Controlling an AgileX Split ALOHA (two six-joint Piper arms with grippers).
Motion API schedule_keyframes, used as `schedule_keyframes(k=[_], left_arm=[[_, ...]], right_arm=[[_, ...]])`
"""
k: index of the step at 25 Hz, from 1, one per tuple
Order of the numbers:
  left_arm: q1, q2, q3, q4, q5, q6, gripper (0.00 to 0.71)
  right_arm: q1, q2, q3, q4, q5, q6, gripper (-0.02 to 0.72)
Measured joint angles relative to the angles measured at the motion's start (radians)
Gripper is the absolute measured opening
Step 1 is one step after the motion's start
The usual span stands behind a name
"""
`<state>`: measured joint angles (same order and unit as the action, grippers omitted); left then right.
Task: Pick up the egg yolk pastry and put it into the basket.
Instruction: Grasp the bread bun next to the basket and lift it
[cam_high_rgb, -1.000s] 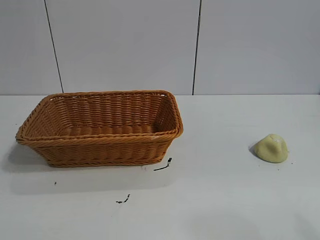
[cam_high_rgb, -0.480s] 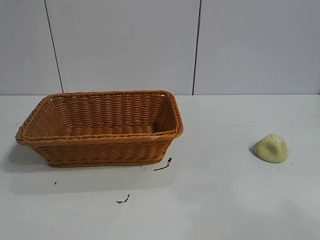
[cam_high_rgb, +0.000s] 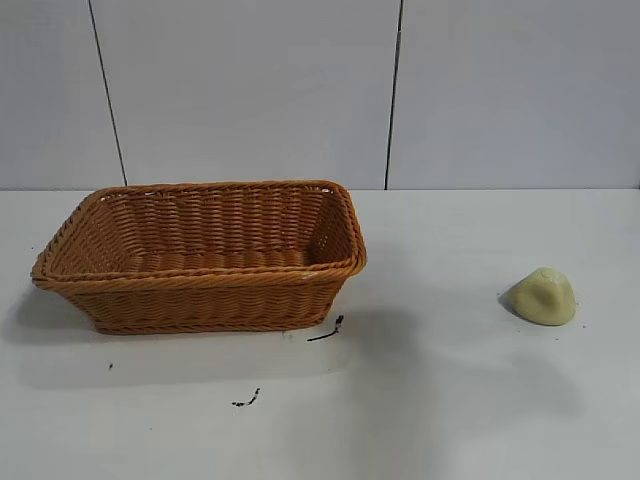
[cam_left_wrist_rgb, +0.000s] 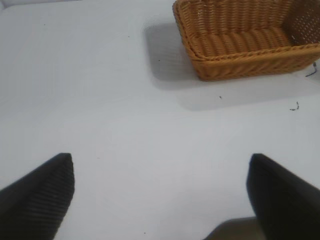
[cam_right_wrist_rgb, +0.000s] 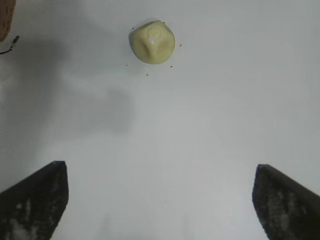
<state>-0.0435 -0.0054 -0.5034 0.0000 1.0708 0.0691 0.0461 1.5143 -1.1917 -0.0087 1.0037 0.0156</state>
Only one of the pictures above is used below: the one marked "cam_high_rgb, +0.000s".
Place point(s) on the pale yellow egg yolk pastry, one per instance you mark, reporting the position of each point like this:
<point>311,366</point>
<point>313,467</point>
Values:
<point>542,300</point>

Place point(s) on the brown woven wicker basket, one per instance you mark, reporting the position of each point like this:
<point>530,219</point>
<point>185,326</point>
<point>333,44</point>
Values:
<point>200,295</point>

